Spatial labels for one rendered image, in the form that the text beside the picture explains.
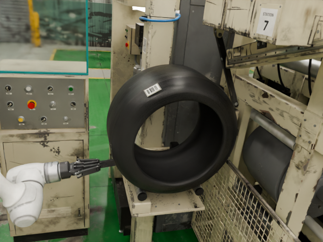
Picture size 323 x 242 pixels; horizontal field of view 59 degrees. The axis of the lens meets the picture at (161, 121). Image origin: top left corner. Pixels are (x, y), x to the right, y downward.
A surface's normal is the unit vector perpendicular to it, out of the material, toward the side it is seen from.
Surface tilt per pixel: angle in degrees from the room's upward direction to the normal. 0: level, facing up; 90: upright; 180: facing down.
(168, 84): 45
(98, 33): 90
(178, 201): 0
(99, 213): 0
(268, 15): 90
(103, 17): 90
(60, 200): 90
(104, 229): 0
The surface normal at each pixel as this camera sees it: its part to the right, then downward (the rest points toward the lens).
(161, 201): 0.09, -0.91
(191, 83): 0.29, -0.40
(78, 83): 0.25, 0.40
